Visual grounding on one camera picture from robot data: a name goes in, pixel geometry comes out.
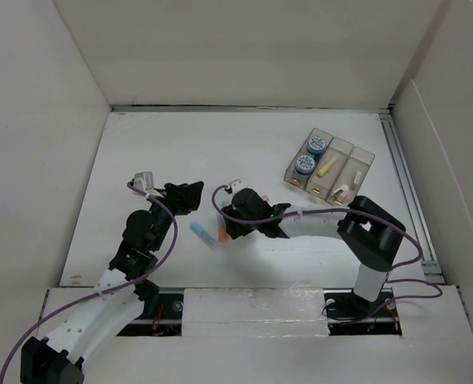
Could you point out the small white eraser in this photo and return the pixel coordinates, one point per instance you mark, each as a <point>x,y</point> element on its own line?
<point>357,179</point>

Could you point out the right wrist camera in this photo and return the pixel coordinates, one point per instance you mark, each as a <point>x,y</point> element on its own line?
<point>234,186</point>

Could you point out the pink white correction tape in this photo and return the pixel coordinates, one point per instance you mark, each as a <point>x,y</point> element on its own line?
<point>340,193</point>

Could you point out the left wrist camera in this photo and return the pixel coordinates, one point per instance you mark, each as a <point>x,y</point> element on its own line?
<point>143,181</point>

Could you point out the blue white jar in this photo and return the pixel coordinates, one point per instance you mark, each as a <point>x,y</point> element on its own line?
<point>305,164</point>
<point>316,146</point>

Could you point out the right aluminium rail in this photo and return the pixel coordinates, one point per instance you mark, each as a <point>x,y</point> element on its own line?
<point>430,263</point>

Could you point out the clear three-compartment organizer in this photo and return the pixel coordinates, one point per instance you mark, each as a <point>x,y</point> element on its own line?
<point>351,159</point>

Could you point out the blue highlighter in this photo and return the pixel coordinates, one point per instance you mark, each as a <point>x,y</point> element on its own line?
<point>203,235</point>

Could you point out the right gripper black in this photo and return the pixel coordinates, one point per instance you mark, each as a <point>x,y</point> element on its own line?
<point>235,230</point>

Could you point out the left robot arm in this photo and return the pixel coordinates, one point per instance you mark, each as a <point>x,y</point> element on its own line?
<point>123,293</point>

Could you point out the orange highlighter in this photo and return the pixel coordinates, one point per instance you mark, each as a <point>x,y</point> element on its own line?
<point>222,234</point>

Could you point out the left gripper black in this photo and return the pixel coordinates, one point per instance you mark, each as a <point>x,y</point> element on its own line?
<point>182,198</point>

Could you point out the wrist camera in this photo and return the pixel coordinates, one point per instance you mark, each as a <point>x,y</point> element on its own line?
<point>143,181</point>
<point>234,186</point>

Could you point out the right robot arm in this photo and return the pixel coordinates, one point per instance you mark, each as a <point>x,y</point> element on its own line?
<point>372,234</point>

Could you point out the green highlighter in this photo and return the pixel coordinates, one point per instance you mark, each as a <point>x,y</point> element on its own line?
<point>227,202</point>

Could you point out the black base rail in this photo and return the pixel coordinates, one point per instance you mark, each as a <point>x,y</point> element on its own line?
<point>164,319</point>

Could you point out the yellow highlighter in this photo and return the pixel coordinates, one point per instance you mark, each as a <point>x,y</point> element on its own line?
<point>326,167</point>

